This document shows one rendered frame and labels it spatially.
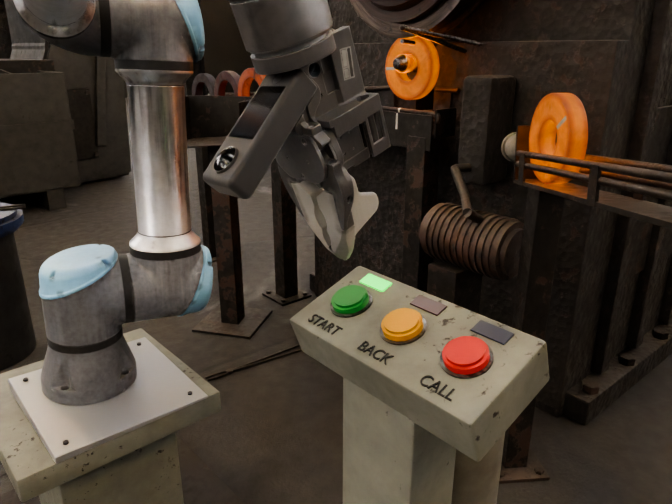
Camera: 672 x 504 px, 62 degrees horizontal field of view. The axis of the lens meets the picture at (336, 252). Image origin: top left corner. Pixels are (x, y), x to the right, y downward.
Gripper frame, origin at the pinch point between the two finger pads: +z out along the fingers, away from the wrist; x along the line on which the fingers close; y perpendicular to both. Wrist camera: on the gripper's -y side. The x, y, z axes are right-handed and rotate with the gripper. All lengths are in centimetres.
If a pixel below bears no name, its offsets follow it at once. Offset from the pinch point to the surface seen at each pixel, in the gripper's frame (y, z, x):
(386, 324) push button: -1.4, 5.6, -6.7
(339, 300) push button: -1.2, 5.5, 0.3
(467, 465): 3.5, 32.2, -8.0
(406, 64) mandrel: 74, 10, 58
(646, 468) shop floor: 53, 90, -9
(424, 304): 3.5, 6.5, -7.2
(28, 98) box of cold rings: 37, 18, 297
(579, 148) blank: 53, 15, 4
